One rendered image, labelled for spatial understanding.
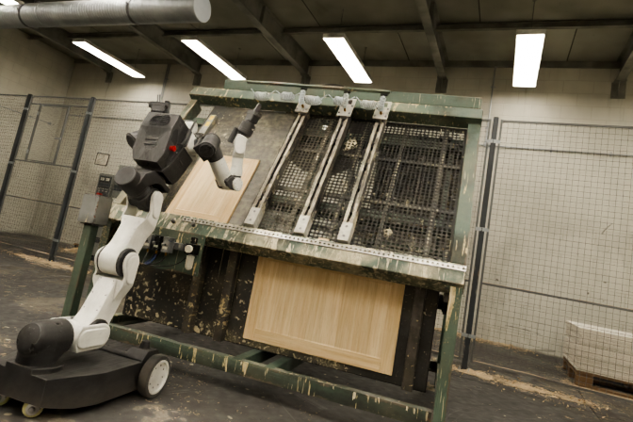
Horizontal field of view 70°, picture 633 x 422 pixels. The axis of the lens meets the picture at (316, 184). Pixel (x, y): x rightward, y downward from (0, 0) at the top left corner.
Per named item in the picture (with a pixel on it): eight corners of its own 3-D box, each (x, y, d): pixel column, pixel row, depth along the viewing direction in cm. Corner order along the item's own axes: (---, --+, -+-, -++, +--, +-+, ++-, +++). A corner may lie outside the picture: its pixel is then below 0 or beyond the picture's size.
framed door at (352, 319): (244, 336, 276) (242, 337, 274) (261, 247, 283) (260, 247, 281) (391, 374, 249) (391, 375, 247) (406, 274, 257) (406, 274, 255)
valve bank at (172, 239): (109, 260, 264) (120, 219, 267) (125, 261, 277) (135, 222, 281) (184, 277, 249) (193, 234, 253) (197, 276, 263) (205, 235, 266)
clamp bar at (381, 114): (334, 246, 255) (330, 219, 237) (378, 112, 328) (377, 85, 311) (351, 249, 252) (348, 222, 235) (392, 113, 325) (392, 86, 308)
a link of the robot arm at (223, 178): (232, 197, 260) (218, 163, 250) (217, 195, 268) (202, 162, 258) (245, 186, 268) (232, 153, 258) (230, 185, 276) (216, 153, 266)
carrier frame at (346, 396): (73, 347, 279) (105, 214, 290) (191, 323, 409) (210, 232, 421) (441, 456, 215) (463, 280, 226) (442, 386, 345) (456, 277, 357)
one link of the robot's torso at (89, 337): (74, 356, 194) (82, 325, 196) (39, 346, 200) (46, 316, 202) (108, 348, 214) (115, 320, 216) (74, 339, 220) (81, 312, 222)
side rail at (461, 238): (448, 273, 241) (449, 262, 233) (466, 136, 309) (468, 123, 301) (463, 276, 239) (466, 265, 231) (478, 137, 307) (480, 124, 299)
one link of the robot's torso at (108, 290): (86, 350, 201) (130, 249, 219) (51, 340, 206) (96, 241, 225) (107, 354, 214) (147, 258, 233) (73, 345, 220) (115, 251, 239)
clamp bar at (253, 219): (243, 229, 271) (233, 203, 254) (304, 105, 345) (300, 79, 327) (258, 232, 269) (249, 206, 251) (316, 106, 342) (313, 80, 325)
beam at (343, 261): (109, 227, 295) (101, 217, 287) (120, 213, 303) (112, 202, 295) (462, 296, 231) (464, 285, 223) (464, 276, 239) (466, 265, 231)
